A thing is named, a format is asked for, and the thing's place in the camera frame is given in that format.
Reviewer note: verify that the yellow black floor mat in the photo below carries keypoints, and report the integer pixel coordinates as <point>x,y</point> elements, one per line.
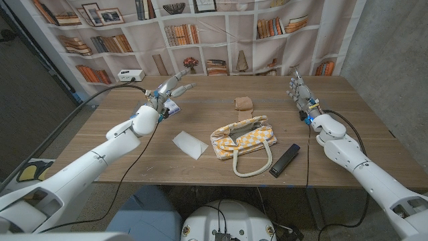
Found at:
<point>31,171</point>

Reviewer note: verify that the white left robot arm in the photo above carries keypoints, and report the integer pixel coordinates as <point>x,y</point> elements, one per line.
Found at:
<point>83,167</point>

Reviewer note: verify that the white power strip box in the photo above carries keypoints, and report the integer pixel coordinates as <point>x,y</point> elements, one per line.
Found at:
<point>130,75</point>

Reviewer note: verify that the tan adhesive wrap roll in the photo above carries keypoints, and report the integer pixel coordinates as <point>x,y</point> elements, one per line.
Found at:
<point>243,103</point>

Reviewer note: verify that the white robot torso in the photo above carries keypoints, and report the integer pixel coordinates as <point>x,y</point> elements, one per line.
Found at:
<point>230,217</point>

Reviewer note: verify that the grey metal table leg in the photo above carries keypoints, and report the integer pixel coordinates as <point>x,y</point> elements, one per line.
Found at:
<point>314,207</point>

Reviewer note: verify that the white flat package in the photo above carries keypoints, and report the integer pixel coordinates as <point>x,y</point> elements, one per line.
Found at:
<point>190,144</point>

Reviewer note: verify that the printed bookshelf backdrop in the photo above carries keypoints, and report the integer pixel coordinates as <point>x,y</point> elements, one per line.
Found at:
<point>214,50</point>

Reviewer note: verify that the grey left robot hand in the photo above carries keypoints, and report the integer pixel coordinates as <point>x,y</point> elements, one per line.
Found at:
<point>167,90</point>

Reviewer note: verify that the yellow white checkered handbag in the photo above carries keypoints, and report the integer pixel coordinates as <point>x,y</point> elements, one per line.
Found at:
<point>247,140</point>

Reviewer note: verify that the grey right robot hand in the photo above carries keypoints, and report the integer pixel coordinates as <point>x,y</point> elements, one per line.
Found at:
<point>304,97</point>

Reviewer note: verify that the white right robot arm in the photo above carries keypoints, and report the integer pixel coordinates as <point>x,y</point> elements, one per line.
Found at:
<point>368,180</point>

